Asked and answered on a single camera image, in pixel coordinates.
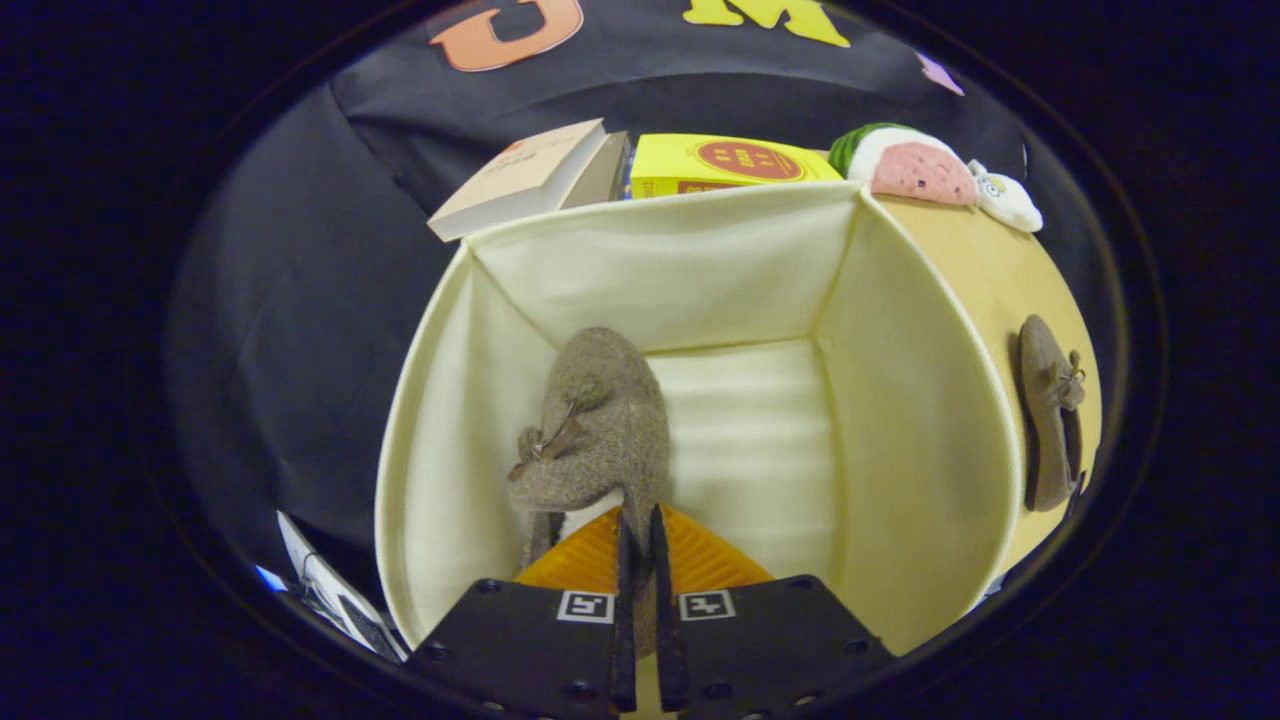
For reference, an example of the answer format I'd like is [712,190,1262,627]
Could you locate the black backdrop cloth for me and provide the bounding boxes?
[165,0,1031,601]

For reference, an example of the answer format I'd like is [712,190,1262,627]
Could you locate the grey book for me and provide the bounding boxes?
[560,130,629,211]

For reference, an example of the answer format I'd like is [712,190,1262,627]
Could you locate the watermelon slice plush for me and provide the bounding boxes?
[828,122,979,207]

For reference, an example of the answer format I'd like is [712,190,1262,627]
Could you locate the white keyboard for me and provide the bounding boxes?
[275,512,409,663]

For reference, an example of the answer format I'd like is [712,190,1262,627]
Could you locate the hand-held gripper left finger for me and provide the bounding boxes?
[405,505,639,720]

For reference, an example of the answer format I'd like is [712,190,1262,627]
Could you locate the cream fabric storage box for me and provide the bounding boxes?
[374,180,1026,661]

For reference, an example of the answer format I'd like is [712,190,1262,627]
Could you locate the white plush toy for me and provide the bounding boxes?
[966,160,1044,234]

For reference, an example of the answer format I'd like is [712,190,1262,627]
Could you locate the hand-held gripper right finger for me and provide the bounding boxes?
[648,503,898,720]

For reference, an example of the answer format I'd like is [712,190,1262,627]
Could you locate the yellow book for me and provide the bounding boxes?
[630,133,843,200]

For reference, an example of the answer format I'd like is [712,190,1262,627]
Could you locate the brown shoe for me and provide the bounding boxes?
[1018,315,1087,513]
[507,327,673,656]

